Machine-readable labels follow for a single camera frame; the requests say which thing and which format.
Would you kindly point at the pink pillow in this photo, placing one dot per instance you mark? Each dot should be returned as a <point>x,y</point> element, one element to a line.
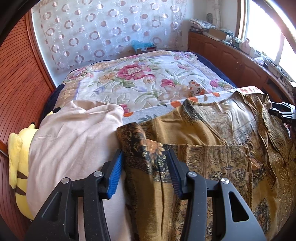
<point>75,142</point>

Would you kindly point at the cardboard box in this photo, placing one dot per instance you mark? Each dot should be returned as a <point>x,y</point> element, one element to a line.
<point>217,34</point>

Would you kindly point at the navy blue blanket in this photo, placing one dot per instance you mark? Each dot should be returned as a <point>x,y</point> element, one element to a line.
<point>211,66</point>

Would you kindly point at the folded patterned cloth stack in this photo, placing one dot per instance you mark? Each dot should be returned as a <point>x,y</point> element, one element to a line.
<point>201,25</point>

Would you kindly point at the window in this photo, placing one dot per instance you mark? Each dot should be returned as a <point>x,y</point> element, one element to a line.
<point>266,28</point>

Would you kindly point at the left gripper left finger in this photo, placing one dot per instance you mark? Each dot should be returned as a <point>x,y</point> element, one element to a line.
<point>58,217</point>

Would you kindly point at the yellow plush toy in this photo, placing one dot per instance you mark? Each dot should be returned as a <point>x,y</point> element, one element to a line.
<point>18,149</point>

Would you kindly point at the white circle pattern curtain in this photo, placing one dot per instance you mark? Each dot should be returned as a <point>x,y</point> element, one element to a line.
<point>73,34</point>

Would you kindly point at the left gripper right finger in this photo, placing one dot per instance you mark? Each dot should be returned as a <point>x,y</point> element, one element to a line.
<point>232,217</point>

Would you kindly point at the mustard patterned shirt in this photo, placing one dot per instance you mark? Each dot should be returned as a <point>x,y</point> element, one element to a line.
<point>234,138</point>

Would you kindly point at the floral quilt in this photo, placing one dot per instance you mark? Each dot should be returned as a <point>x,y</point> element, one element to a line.
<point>141,81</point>

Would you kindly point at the wooden side cabinet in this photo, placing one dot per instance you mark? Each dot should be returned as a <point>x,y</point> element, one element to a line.
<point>238,67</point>

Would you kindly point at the blue item on box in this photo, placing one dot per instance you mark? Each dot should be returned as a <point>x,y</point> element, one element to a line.
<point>142,47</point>

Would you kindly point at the red wooden wardrobe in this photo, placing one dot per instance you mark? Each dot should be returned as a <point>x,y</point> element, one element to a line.
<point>25,89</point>

